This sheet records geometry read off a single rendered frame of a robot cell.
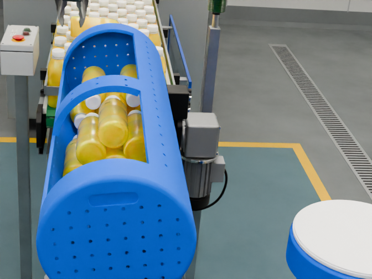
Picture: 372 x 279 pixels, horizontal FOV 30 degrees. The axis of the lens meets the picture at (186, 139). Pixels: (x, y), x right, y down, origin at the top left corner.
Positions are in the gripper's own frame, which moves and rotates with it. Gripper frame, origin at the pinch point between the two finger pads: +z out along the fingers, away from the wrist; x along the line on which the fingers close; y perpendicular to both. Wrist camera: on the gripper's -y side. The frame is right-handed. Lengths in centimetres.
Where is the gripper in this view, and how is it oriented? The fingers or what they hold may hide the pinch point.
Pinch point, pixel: (71, 22)
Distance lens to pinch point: 223.1
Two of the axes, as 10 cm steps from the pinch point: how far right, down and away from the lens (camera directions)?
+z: -0.8, 8.9, 4.4
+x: 9.9, 0.2, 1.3
